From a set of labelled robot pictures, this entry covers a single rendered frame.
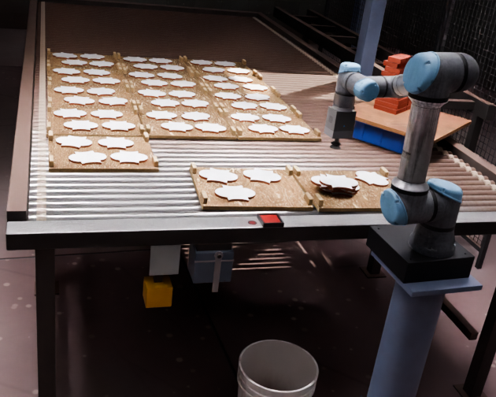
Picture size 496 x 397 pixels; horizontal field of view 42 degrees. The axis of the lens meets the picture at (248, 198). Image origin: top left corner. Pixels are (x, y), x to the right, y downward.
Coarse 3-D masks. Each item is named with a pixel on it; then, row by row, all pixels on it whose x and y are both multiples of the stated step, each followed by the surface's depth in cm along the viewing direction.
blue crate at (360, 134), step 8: (360, 128) 316; (368, 128) 314; (376, 128) 311; (360, 136) 318; (368, 136) 315; (376, 136) 312; (384, 136) 310; (392, 136) 307; (400, 136) 305; (376, 144) 313; (384, 144) 311; (392, 144) 308; (400, 144) 305; (400, 152) 307
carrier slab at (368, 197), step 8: (296, 176) 262; (304, 176) 263; (312, 176) 264; (352, 176) 270; (304, 184) 256; (312, 184) 257; (360, 184) 263; (312, 192) 250; (320, 192) 251; (360, 192) 255; (368, 192) 256; (376, 192) 257; (328, 200) 245; (336, 200) 246; (344, 200) 247; (352, 200) 248; (360, 200) 248; (368, 200) 249; (376, 200) 250; (320, 208) 238; (328, 208) 239; (336, 208) 240; (344, 208) 241; (352, 208) 242; (360, 208) 242; (368, 208) 243; (376, 208) 244
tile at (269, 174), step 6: (246, 174) 256; (252, 174) 256; (258, 174) 257; (264, 174) 258; (270, 174) 259; (276, 174) 259; (252, 180) 252; (258, 180) 252; (264, 180) 252; (270, 180) 253; (276, 180) 254
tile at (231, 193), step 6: (222, 186) 243; (228, 186) 243; (234, 186) 244; (240, 186) 245; (216, 192) 237; (222, 192) 238; (228, 192) 238; (234, 192) 239; (240, 192) 240; (246, 192) 240; (252, 192) 241; (228, 198) 233; (234, 198) 234; (240, 198) 235; (246, 198) 235
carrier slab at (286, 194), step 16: (192, 176) 251; (240, 176) 256; (288, 176) 261; (208, 192) 239; (256, 192) 244; (272, 192) 246; (288, 192) 247; (208, 208) 229; (224, 208) 230; (240, 208) 232; (256, 208) 233; (272, 208) 235; (288, 208) 236; (304, 208) 237
